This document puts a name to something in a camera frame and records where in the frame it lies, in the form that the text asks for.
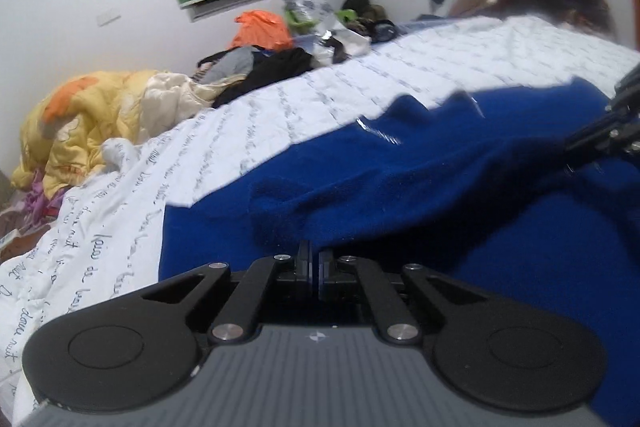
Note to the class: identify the blue fleece garment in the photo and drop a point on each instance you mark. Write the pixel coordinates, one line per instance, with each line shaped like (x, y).
(400, 187)

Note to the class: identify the white printed bed blanket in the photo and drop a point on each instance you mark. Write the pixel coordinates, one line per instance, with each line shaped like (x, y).
(320, 72)

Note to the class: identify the black clothing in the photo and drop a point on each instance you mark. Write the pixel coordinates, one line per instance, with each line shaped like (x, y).
(270, 72)

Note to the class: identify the crumpled plastic bag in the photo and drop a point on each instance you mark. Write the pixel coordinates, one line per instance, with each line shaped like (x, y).
(320, 14)

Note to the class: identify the green plush toy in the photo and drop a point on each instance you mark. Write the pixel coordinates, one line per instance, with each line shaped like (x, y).
(300, 19)

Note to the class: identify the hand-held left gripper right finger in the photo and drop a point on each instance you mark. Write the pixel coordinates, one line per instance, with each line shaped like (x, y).
(325, 269)

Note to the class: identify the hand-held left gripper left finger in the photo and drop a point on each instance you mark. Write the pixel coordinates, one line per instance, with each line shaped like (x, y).
(303, 269)

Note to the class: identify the yellow quilt with orange patch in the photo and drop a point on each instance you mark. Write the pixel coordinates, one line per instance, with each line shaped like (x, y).
(95, 122)

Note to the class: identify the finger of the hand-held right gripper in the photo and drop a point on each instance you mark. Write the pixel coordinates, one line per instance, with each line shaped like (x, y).
(607, 132)

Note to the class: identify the purple floral bedsheet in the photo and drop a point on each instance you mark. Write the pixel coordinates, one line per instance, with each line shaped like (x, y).
(42, 202)

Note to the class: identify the orange cloth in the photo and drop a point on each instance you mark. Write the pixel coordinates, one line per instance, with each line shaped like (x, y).
(260, 29)

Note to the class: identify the green and black clothes heap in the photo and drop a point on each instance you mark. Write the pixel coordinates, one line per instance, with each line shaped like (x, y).
(367, 14)

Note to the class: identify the grey clothing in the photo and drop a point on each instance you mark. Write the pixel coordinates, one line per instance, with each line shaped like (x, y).
(235, 64)

